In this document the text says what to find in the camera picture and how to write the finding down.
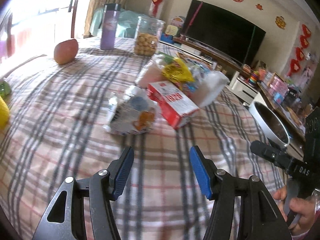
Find plaid table cloth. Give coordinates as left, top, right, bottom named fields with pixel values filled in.
left=1, top=38, right=284, bottom=239

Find red white carton box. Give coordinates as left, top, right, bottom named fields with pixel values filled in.
left=147, top=81, right=199, bottom=129

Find clear cookie jar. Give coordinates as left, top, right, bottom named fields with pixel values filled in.
left=133, top=16, right=165, bottom=57

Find rainbow stacking ring toy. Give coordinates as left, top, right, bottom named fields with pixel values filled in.
left=248, top=70, right=260, bottom=87

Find red apple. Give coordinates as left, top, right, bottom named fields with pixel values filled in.
left=54, top=38, right=79, bottom=65

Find black television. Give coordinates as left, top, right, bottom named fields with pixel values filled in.
left=181, top=0, right=266, bottom=65

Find teal covered chair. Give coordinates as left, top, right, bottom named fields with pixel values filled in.
left=89, top=7, right=149, bottom=38

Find white cartoon snack bag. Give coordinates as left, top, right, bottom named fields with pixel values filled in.
left=104, top=86, right=159, bottom=135

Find pink toy box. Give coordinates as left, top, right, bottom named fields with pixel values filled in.
left=265, top=73, right=288, bottom=105

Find white rimmed trash bin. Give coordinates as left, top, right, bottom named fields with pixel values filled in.
left=248, top=101, right=290, bottom=149

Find purple thermos bottle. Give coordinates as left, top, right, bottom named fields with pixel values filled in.
left=100, top=3, right=121, bottom=50

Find white tv cabinet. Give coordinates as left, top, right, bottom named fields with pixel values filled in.
left=159, top=40, right=259, bottom=106

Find yellow snack wrapper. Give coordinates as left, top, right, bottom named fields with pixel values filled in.
left=162, top=57, right=194, bottom=83

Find person's right hand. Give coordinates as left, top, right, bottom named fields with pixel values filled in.
left=273, top=186, right=316, bottom=239

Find brown side table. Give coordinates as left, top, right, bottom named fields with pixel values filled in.
left=258, top=83, right=305, bottom=142

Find red ornaments by doorway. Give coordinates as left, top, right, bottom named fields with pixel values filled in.
left=287, top=24, right=312, bottom=77

